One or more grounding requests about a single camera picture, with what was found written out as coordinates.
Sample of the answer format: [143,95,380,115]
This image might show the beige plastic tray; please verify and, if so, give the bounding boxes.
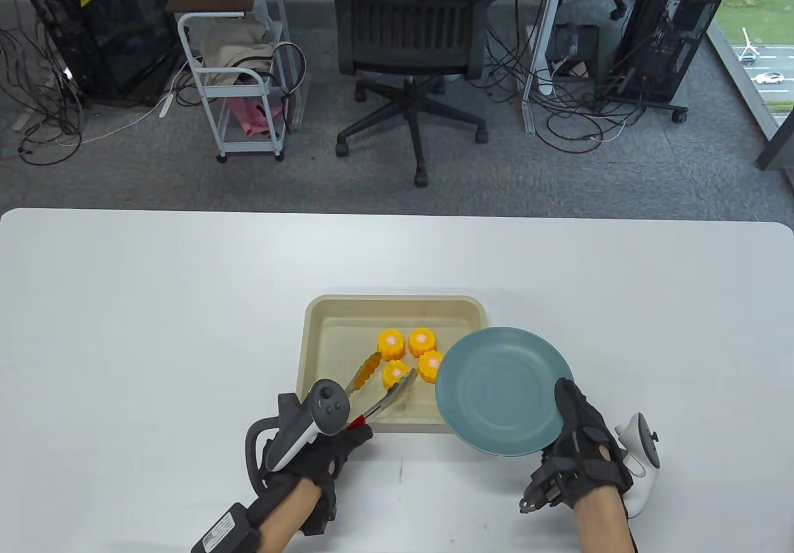
[298,294,488,434]

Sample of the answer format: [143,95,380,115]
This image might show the pink bag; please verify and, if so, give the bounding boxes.
[225,95,274,138]

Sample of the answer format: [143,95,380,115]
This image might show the small black equipment box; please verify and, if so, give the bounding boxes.
[549,23,601,76]

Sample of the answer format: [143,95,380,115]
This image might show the white metal desk leg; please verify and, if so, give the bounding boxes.
[521,0,571,135]

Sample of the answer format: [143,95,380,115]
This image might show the tangle of black floor cables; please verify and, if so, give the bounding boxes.
[0,26,84,166]
[484,20,649,154]

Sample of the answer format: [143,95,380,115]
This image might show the teal round plate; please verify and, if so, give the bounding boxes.
[434,327,576,458]

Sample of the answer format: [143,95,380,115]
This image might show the black and white left controller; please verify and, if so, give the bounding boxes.
[265,379,351,472]

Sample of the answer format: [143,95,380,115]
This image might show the person's left hand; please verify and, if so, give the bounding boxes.
[264,422,374,504]

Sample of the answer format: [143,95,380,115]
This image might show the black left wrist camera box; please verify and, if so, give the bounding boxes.
[191,502,261,553]

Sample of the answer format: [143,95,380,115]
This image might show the black computer tower yellow sticker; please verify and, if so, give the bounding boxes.
[19,0,181,107]

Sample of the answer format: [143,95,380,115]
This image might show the red-handled metal kitchen tongs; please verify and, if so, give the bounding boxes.
[343,350,419,433]

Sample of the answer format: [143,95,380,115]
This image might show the person's right forearm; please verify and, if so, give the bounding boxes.
[572,488,636,553]

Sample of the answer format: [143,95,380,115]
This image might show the black mesh office chair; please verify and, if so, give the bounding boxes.
[325,0,501,188]

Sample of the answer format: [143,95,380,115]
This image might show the black and white controller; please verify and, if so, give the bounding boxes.
[265,379,351,472]
[614,412,661,520]

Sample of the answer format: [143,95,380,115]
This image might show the black computer tower on stand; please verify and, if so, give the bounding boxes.
[595,0,729,123]

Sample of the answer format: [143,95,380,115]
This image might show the black and white right controller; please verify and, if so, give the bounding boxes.
[614,412,661,520]

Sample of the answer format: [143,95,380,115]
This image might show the person's right hand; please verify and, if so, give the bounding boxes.
[520,378,635,513]

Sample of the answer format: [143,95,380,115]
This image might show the white rolling cart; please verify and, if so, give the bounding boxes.
[177,12,292,163]

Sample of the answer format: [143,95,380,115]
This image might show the grey left glove cable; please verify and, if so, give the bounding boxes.
[245,415,286,495]

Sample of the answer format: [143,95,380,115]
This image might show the beige cloth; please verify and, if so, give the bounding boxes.
[200,22,277,73]

